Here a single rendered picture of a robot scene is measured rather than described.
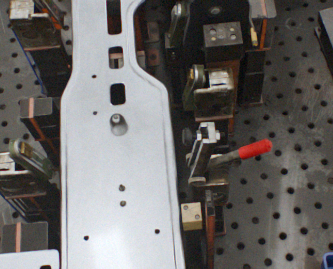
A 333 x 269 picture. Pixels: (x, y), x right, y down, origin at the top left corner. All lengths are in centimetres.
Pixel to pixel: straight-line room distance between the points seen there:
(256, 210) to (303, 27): 53
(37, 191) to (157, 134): 27
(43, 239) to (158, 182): 24
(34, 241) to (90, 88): 32
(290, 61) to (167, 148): 56
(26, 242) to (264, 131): 66
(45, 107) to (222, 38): 39
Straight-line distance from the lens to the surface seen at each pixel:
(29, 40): 137
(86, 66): 126
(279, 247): 140
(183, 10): 118
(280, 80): 157
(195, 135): 93
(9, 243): 117
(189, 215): 103
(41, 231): 116
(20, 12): 131
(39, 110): 124
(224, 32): 113
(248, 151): 100
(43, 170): 115
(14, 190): 122
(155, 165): 114
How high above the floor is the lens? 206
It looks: 65 degrees down
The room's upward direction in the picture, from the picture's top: 9 degrees counter-clockwise
